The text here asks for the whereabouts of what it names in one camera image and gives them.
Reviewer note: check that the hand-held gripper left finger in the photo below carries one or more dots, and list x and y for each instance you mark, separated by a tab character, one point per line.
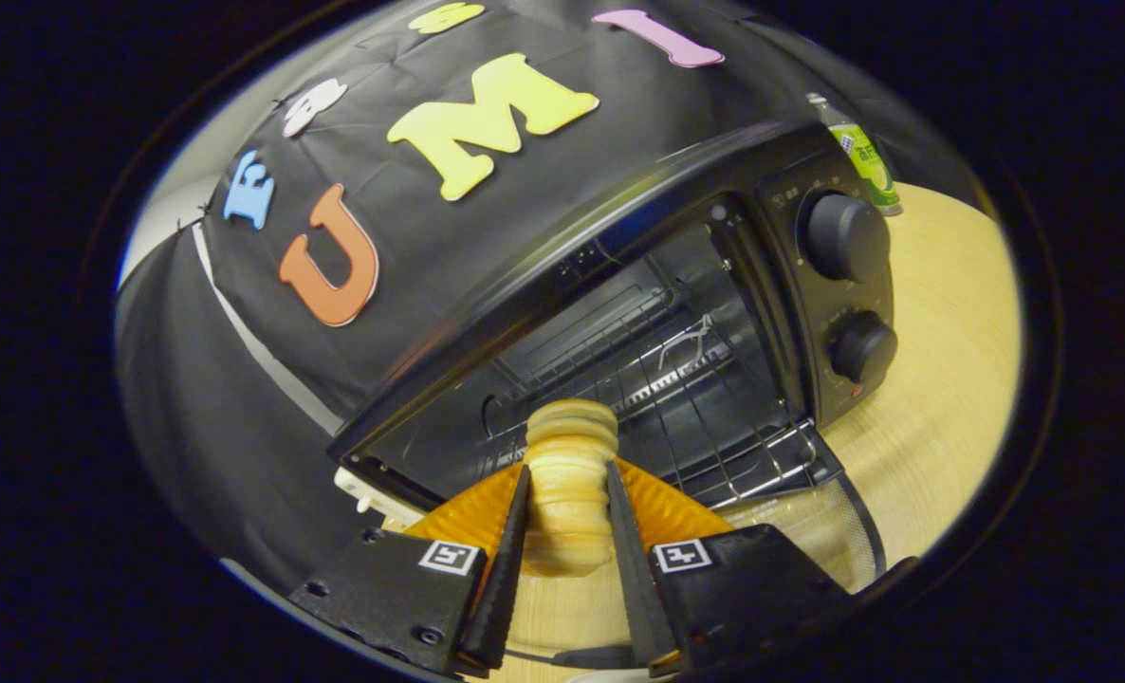
506	588

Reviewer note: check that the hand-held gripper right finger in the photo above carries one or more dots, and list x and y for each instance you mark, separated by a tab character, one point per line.
634	569

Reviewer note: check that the ridged yellow bread roll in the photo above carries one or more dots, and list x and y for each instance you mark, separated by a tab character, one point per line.
570	474

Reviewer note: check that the black toaster oven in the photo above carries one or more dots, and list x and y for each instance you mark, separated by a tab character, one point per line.
619	218

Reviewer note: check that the white bread toaster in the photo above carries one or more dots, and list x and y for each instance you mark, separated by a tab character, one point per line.
363	489

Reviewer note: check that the green drink bottle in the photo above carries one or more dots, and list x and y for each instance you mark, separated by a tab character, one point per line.
866	156

